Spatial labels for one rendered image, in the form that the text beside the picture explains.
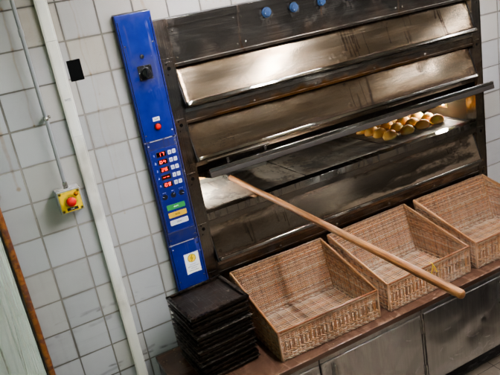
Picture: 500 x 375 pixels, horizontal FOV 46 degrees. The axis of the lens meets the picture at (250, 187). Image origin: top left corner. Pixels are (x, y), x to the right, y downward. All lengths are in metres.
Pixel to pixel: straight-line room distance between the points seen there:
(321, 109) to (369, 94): 0.31
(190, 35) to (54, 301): 1.33
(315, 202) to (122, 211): 1.04
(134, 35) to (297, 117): 0.92
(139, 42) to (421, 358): 2.04
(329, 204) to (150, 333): 1.14
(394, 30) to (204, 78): 1.13
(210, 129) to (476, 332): 1.77
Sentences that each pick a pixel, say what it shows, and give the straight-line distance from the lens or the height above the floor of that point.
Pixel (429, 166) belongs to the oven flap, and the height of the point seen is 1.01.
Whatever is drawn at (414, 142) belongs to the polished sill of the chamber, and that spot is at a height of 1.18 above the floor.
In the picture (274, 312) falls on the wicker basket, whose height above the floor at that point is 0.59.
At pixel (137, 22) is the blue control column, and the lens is 2.61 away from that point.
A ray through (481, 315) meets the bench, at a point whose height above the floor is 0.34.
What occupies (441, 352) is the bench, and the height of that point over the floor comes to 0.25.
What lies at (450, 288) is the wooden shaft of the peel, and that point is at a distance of 1.94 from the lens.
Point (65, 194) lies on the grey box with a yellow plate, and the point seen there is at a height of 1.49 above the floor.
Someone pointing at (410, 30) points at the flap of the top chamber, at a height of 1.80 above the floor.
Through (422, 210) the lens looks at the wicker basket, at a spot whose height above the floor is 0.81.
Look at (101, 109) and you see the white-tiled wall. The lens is 2.61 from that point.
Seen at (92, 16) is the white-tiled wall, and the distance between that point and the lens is 2.59.
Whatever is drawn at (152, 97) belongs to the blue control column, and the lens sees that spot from 2.63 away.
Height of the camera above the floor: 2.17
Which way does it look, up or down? 19 degrees down
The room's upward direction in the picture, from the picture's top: 10 degrees counter-clockwise
